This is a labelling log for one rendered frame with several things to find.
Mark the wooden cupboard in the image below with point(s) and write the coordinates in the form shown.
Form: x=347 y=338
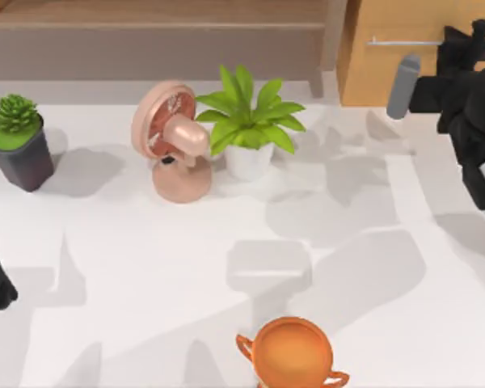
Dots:
x=368 y=77

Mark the leafy plant in white pot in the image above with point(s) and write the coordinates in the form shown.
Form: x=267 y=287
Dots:
x=246 y=121

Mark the pink desk fan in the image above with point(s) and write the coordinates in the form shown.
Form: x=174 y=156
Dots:
x=182 y=178

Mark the wooden open shelf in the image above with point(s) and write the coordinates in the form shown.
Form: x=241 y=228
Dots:
x=153 y=44

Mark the orange trophy cup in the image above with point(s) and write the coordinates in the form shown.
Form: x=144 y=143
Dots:
x=293 y=355

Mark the succulent in dark pot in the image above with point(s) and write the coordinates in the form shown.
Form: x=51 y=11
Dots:
x=22 y=157

